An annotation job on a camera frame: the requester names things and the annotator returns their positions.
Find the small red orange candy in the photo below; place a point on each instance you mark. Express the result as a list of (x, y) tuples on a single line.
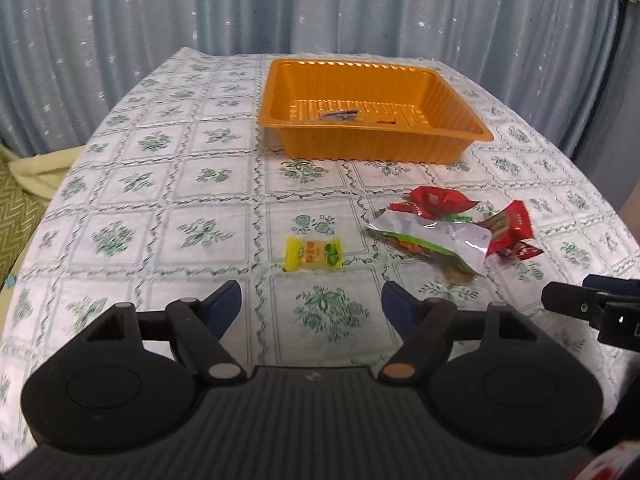
[(386, 121)]

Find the dark brown snack packet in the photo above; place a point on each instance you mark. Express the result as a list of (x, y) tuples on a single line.
[(340, 116)]

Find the silver snack packet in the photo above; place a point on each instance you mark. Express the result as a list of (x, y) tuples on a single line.
[(450, 240)]

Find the grey blue star curtain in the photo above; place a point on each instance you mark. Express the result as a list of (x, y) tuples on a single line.
[(200, 5)]

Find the orange plastic tray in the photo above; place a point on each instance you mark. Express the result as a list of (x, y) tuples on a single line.
[(360, 145)]

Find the large red snack packet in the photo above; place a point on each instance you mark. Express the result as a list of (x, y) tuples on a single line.
[(440, 200)]

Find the green snack packet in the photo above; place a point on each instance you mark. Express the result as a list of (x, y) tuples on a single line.
[(460, 218)]

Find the small red candy packet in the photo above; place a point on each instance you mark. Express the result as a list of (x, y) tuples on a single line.
[(525, 250)]

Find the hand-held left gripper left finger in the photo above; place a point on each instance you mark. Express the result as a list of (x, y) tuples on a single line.
[(225, 307)]

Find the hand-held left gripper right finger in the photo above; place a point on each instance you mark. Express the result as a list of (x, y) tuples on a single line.
[(396, 307)]

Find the red brown snack packet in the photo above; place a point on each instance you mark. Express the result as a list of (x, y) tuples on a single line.
[(507, 225)]

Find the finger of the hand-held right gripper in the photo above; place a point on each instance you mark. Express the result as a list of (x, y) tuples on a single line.
[(612, 284), (570, 300)]

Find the yellow candy packet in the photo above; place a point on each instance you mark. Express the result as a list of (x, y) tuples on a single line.
[(312, 254)]

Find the green zigzag cushion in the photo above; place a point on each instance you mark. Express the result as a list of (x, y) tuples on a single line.
[(45, 170), (15, 210)]

